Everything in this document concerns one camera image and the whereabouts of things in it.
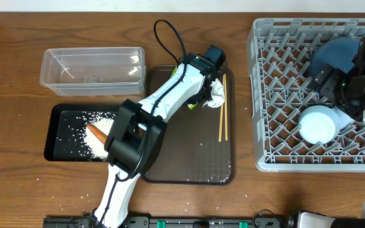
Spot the blue plate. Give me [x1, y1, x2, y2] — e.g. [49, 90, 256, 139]
[308, 38, 360, 77]

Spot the yellow snack packet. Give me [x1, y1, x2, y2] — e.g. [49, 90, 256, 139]
[170, 66, 178, 78]

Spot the foil wrapper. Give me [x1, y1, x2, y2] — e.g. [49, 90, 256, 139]
[188, 103, 198, 110]

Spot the clear plastic bin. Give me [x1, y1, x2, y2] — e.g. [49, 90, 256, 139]
[40, 47, 146, 96]

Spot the wooden chopstick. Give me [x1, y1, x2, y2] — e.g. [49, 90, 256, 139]
[223, 74, 228, 141]
[218, 74, 226, 142]

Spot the grey dishwasher rack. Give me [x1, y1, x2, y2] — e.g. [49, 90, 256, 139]
[246, 18, 365, 172]

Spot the light blue small bowl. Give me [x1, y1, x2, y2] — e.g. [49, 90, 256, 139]
[298, 105, 340, 144]

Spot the black rectangular tray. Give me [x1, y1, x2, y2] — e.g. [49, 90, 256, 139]
[44, 103, 119, 162]

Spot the light blue cup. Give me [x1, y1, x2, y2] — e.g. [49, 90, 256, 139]
[334, 107, 354, 129]

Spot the white tissue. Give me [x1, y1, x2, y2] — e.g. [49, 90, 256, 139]
[203, 79, 225, 108]

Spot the pile of white rice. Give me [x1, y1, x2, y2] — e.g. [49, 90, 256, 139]
[84, 117, 114, 160]

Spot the orange carrot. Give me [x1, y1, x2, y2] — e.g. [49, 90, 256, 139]
[87, 124, 107, 144]

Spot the brown serving tray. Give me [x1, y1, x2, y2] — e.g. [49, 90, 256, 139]
[143, 66, 236, 186]

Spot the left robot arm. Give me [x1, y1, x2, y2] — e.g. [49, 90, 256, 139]
[89, 45, 226, 227]

